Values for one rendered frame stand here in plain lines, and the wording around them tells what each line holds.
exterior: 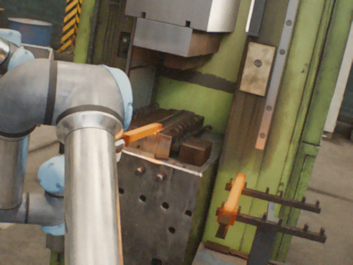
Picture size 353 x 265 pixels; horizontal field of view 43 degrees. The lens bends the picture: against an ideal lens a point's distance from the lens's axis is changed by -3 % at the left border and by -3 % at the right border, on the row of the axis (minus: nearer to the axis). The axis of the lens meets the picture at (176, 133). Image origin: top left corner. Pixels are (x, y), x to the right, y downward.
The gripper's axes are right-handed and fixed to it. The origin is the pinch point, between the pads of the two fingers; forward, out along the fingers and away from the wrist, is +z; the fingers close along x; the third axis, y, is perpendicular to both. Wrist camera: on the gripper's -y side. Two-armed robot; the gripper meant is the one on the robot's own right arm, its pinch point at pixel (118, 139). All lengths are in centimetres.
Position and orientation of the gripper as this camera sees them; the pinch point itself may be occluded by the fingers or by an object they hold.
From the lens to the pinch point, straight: 136.3
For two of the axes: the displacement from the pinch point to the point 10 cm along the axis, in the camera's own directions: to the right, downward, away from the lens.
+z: 3.2, -1.8, 9.3
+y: -1.7, 9.5, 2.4
